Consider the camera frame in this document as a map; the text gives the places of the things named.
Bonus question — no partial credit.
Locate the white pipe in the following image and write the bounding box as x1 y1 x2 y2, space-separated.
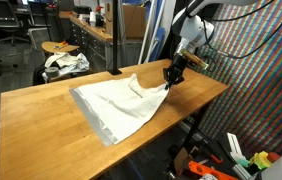
137 0 159 65
143 0 167 64

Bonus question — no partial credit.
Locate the black camera stand pole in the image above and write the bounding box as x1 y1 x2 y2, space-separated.
108 0 123 76

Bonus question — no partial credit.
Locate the orange black bar clamp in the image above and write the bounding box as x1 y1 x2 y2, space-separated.
200 139 224 165

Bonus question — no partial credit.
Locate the blue board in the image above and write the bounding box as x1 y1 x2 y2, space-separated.
147 0 166 63

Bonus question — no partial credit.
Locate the crumpled white cloth pile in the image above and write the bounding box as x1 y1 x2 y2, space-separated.
43 51 91 78

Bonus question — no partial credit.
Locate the red black bottle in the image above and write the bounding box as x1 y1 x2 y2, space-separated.
94 4 106 27

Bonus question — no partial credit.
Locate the white cup stack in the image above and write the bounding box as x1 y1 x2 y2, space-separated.
88 11 97 28

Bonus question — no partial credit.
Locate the grey duct tape roll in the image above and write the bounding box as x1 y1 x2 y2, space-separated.
44 66 61 80

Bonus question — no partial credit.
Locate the white cloth towel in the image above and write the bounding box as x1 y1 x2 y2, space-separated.
72 72 171 145

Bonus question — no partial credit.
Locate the olive wrist camera box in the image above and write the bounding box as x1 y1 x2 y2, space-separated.
179 48 211 71

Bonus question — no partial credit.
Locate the large cardboard box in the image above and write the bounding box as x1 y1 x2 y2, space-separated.
104 2 147 40

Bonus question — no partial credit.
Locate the orange spirit level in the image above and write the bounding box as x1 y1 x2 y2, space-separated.
187 160 239 180

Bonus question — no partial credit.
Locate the yellow green plastic part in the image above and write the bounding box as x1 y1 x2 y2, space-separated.
249 150 272 171

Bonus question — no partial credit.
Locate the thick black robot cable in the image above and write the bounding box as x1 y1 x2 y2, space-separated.
200 0 282 60

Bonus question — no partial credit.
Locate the yellow red small tool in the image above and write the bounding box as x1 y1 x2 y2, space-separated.
53 40 70 50

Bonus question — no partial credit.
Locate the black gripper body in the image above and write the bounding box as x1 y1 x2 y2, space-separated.
166 54 188 79

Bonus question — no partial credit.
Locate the white plastic bracket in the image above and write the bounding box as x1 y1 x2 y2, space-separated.
226 132 249 163

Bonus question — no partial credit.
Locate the red cap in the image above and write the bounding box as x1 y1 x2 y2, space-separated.
266 151 282 164

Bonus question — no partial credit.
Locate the black camera cable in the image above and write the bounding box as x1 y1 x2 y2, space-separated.
200 54 217 73

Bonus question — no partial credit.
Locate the small open cardboard box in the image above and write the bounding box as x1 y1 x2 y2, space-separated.
173 146 191 173

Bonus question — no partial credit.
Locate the round wooden stool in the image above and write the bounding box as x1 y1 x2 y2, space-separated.
41 40 81 55

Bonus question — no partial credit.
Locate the silver ribbed rail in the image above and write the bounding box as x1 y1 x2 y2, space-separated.
178 121 204 143

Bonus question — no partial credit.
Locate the black table leg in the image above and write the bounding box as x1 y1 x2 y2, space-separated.
170 104 213 175

